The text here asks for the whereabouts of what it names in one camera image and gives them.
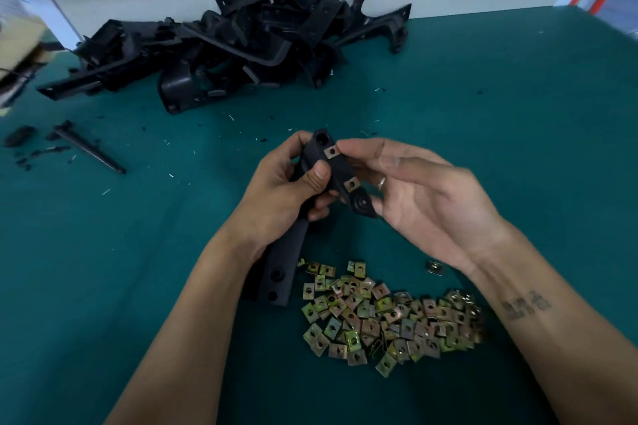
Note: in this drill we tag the person's left hand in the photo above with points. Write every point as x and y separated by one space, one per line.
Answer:
269 206

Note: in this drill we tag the black plastic bracket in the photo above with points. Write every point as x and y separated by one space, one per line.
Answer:
284 265

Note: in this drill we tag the pile of brass clip nuts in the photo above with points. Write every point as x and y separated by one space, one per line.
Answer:
389 320

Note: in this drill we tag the person's left forearm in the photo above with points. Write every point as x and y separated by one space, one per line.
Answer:
179 350

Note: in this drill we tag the green table cloth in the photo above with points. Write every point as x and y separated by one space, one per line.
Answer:
538 121

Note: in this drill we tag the thin black plastic strip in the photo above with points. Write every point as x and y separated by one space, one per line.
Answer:
90 148

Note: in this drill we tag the brown cardboard piece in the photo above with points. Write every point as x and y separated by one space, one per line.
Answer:
20 46

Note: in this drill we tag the person's right forearm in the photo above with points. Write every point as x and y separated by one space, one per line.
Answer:
568 340

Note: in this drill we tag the pile of black plastic brackets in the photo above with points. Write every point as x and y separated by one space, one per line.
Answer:
239 41

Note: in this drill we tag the person's right hand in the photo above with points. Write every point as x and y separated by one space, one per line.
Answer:
444 206

